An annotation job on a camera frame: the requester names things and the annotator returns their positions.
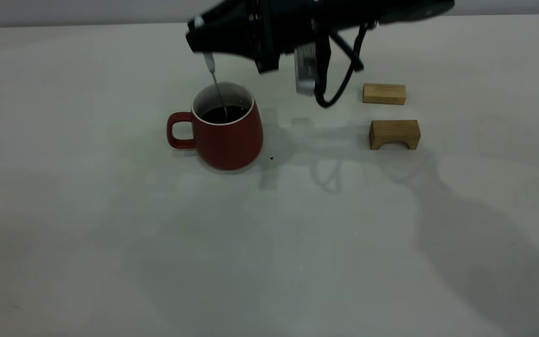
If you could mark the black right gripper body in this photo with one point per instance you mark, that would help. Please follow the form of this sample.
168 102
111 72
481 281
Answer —
283 28

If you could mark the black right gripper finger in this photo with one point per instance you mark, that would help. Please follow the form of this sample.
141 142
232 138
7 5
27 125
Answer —
236 9
227 40

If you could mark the red ceramic mug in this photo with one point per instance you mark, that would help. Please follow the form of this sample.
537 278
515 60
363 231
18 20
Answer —
232 145

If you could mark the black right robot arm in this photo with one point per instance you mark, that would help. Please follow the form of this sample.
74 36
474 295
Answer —
391 9

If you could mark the dark coffee liquid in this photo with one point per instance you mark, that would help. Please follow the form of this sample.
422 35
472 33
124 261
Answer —
236 113

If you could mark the flat rectangular wooden block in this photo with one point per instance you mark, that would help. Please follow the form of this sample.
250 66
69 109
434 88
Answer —
384 93

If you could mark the arched wooden block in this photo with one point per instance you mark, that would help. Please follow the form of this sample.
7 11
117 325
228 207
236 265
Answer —
393 128

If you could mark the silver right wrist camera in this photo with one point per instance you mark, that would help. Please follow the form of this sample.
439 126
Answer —
305 70

